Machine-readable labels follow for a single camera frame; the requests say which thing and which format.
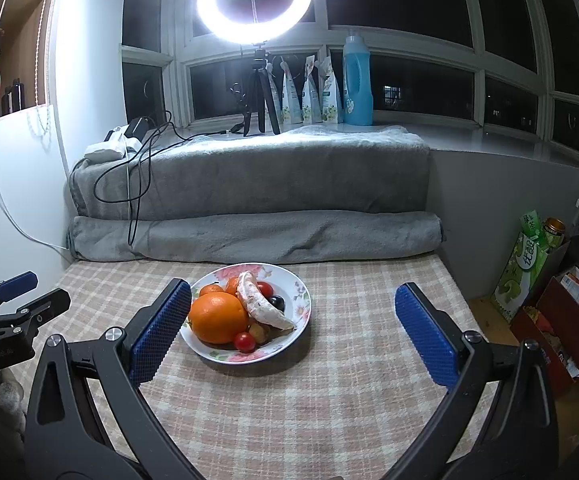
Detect person's left hand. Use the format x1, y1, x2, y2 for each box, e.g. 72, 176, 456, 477
0, 367, 26, 433

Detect white fleece cloth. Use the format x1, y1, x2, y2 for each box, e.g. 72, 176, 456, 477
289, 124, 423, 143

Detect white cable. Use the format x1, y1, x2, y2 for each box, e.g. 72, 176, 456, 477
0, 0, 72, 251

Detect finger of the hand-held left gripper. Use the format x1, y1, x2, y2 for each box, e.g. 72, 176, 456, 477
0, 271, 38, 317
0, 287, 71, 336

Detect blue detergent bottle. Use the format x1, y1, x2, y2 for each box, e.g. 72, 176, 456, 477
343, 30, 374, 127

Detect rolled grey blanket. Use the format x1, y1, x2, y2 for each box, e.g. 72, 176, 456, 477
66, 212, 443, 266

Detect black power adapter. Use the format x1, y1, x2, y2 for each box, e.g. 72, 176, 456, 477
124, 116, 152, 140

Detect ring light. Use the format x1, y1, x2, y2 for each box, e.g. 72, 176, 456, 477
196, 0, 315, 45

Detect floral white plate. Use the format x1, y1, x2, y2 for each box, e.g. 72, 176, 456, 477
179, 262, 313, 365

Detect large orange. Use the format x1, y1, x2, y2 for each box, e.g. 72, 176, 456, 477
188, 291, 250, 345

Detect white power strip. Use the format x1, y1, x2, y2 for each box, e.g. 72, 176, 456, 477
84, 130, 140, 163

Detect wooden shelf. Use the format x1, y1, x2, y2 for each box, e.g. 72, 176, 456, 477
0, 0, 62, 133

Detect green carton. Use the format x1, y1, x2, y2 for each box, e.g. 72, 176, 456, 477
490, 212, 550, 323

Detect black tripod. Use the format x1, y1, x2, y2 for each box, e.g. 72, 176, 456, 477
242, 45, 282, 137

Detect checked beige tablecloth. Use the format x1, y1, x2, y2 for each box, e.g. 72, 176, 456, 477
9, 255, 507, 480

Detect folded grey blanket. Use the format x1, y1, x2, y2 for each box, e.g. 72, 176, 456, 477
69, 127, 431, 223

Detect black cable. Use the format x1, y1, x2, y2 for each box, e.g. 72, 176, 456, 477
93, 110, 245, 246

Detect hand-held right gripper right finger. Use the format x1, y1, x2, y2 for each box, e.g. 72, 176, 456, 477
384, 282, 559, 480

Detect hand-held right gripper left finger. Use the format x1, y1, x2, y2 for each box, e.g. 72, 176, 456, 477
24, 278, 205, 480

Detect red cardboard box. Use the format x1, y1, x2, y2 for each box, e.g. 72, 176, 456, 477
509, 240, 579, 400

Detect white window frame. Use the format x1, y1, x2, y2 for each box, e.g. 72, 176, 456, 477
119, 0, 579, 166

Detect black items on shelf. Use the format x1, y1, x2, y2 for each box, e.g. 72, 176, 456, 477
0, 79, 22, 113

